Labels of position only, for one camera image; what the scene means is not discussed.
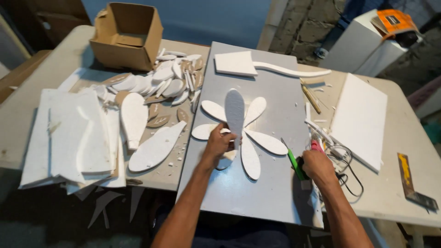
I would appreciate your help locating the grey work board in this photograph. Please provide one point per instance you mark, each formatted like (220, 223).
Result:
(268, 193)

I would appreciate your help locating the long white foam petal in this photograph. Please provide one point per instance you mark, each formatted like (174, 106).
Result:
(235, 110)

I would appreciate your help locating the stack of foam offcut sheets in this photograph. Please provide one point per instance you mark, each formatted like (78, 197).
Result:
(75, 137)

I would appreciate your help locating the flower of foam petals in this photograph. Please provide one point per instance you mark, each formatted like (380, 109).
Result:
(265, 142)

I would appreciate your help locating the large white foam petal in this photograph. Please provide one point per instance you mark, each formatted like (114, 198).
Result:
(155, 150)
(133, 117)

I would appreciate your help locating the person's left hand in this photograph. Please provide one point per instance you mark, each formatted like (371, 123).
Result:
(216, 144)

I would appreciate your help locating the orange book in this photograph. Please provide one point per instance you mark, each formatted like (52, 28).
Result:
(396, 21)

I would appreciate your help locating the person's right fingers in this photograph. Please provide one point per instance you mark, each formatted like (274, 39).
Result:
(306, 162)

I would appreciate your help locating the white foam strip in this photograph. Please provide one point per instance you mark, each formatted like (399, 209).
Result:
(318, 131)

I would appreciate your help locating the pile of small foam cutouts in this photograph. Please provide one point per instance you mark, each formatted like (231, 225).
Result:
(170, 77)

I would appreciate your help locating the wavy white foam stem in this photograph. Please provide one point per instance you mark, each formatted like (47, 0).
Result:
(293, 71)

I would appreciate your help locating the scattered brown cardboard leaves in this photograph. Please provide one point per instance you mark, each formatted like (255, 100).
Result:
(158, 121)

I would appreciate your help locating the person's right hand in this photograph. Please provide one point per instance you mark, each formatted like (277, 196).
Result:
(318, 167)

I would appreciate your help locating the rectangular white foam sheet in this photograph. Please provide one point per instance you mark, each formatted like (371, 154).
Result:
(360, 120)

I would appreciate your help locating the pink hand tool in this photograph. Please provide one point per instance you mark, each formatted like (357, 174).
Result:
(316, 146)

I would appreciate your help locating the person's dark trousers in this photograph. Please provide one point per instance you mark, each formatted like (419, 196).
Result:
(234, 234)

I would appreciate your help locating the foam scraps under table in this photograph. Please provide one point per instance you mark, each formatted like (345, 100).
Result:
(106, 203)

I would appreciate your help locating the rusty metal try square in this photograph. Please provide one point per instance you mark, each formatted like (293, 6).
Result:
(406, 175)

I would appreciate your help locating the green and black cutting tool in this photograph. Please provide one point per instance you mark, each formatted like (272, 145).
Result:
(294, 163)

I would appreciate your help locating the yellow wooden stick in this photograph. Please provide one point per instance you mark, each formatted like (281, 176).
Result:
(311, 99)

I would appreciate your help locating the brown wooden furniture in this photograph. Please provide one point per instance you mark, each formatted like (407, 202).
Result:
(20, 74)

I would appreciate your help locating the white cabinet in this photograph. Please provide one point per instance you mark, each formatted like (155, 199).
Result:
(361, 48)

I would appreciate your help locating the square white foam piece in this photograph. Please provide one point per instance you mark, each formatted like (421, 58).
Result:
(235, 63)

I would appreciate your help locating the open cardboard box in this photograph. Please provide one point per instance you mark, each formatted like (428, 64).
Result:
(125, 38)

